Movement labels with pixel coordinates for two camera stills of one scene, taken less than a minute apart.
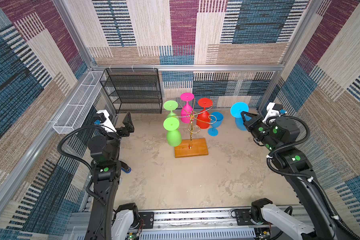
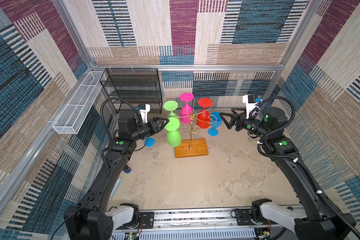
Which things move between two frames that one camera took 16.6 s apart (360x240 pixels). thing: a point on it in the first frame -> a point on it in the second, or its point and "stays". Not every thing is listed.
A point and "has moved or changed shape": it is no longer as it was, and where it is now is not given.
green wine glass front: (173, 134) stays
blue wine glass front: (236, 110) has moved or changed shape
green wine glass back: (170, 105) stays
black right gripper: (252, 120) -> (240, 118)
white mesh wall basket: (73, 113) stays
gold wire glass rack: (193, 116) stays
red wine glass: (203, 119) stays
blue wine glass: (216, 119) stays
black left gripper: (124, 133) -> (156, 128)
